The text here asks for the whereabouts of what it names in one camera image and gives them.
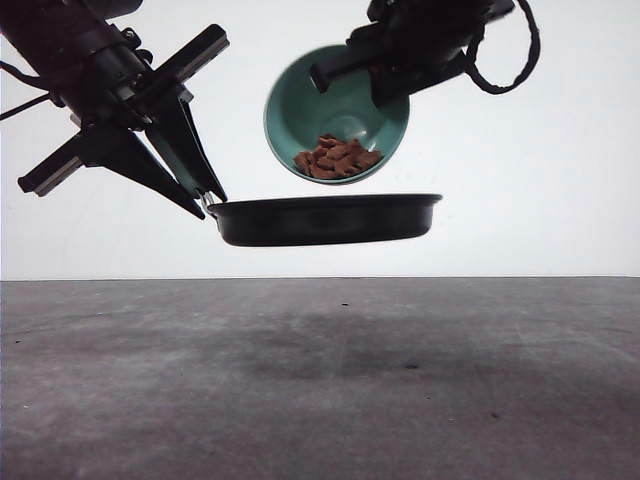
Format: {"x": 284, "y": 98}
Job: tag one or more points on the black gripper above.
{"x": 133, "y": 119}
{"x": 408, "y": 46}

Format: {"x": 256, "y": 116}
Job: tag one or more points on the teal bowl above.
{"x": 296, "y": 114}

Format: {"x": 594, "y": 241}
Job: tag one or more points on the brown beef cubes pile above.
{"x": 336, "y": 159}

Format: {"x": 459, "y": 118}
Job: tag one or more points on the black frying pan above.
{"x": 322, "y": 220}

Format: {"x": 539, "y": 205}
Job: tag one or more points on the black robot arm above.
{"x": 23, "y": 22}

